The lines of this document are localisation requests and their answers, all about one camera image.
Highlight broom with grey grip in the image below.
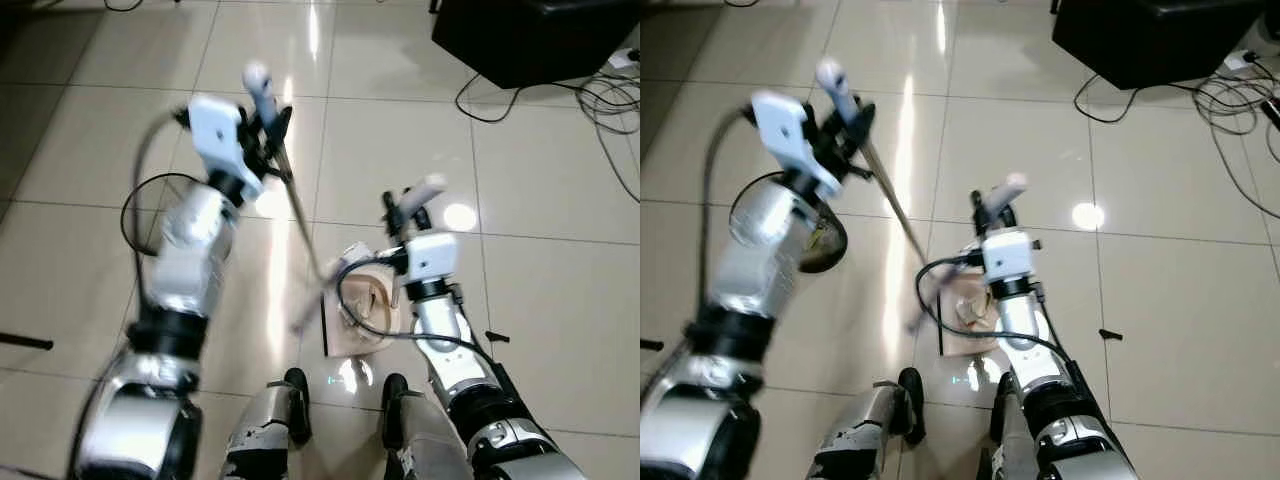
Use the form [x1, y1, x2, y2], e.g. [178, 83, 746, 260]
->
[243, 61, 351, 337]
[815, 56, 947, 337]

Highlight beige dustpan with grey handle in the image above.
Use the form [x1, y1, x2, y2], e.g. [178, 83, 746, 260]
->
[937, 171, 1030, 360]
[321, 174, 449, 360]

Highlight crumpled beige paper scrap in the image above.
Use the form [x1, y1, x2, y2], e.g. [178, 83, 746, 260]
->
[345, 274, 397, 327]
[954, 288, 993, 328]

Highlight robot right leg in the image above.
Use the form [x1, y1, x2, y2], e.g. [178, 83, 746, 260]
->
[984, 372, 1043, 480]
[379, 372, 473, 480]

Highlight robot leg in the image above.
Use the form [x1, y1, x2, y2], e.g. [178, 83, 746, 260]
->
[814, 367, 927, 480]
[984, 372, 1043, 480]
[379, 372, 473, 480]
[219, 367, 312, 480]

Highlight black box furniture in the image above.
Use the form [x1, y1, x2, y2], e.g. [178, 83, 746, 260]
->
[1050, 0, 1280, 92]
[430, 0, 641, 91]

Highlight robot left leg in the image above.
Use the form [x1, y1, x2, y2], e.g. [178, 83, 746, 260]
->
[219, 367, 312, 480]
[814, 367, 927, 480]

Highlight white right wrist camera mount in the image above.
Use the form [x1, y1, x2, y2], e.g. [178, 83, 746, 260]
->
[403, 231, 460, 284]
[981, 227, 1035, 282]

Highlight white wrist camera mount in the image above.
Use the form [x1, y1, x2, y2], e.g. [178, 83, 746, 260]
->
[981, 227, 1035, 282]
[751, 89, 833, 197]
[187, 94, 264, 187]
[403, 231, 460, 284]

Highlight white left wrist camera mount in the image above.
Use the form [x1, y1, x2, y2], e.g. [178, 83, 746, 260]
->
[751, 89, 833, 197]
[187, 94, 264, 187]

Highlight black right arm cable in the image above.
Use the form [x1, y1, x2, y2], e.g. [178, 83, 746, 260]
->
[335, 254, 503, 375]
[914, 254, 1078, 375]

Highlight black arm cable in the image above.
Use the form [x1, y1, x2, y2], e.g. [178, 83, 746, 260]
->
[696, 104, 850, 313]
[119, 104, 203, 303]
[914, 254, 1078, 375]
[335, 254, 503, 375]

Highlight single black floor cable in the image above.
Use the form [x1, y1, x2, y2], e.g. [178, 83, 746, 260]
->
[1073, 72, 1143, 126]
[454, 72, 526, 125]

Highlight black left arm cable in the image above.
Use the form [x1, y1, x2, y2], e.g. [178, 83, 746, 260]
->
[119, 104, 203, 303]
[696, 104, 850, 313]

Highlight tangled black floor cables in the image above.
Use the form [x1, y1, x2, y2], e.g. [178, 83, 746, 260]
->
[576, 68, 641, 205]
[1194, 66, 1280, 246]

